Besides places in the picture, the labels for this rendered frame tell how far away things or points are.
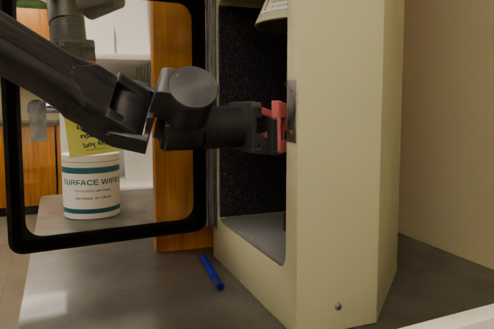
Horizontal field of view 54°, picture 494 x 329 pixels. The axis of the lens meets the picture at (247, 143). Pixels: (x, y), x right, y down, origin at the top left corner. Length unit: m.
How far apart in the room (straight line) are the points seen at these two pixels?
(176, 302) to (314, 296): 0.20
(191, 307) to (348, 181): 0.27
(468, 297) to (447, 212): 0.26
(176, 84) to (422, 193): 0.63
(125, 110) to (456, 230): 0.64
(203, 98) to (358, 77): 0.18
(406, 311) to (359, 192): 0.18
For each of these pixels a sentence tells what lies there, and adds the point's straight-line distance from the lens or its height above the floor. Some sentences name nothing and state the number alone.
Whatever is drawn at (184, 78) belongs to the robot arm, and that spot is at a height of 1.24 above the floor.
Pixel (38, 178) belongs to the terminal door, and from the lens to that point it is 0.77.
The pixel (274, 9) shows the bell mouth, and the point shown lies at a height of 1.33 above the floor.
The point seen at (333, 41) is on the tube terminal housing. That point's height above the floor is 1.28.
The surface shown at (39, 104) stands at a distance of 0.74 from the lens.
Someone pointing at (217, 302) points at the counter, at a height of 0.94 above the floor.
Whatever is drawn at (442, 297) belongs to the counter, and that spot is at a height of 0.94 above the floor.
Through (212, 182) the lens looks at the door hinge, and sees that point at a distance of 0.85.
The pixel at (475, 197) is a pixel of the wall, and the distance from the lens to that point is 0.95.
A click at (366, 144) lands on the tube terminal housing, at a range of 0.59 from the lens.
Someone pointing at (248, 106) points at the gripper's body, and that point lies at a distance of 0.63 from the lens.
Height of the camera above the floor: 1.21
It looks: 5 degrees down
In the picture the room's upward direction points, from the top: straight up
